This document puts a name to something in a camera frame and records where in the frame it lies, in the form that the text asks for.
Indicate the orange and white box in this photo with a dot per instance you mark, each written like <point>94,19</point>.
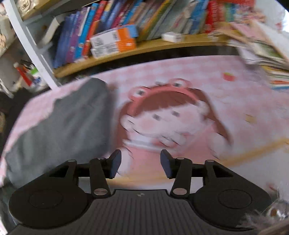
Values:
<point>115,40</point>

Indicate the grey fleece garment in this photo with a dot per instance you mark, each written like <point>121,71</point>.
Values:
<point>67,126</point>

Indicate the grey furry sleeve cuff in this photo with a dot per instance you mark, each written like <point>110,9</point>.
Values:
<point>259,222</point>

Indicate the pile of papers and booklets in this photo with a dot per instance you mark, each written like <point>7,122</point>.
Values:
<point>262,49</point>

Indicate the red and white tube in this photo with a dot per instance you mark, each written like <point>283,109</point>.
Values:
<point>23,74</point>

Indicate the pink cartoon printed mat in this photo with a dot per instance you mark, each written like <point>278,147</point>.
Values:
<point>203,126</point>

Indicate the wooden bookshelf with white frame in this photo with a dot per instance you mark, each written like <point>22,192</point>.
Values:
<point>117,55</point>

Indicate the row of colourful books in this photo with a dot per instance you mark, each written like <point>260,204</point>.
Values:
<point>149,18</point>

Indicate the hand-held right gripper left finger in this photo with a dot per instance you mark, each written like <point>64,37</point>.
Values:
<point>116,163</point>

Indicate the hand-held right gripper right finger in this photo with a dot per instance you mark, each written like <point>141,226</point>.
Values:
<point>165,163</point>

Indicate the small white box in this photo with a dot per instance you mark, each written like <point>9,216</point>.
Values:
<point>172,37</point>

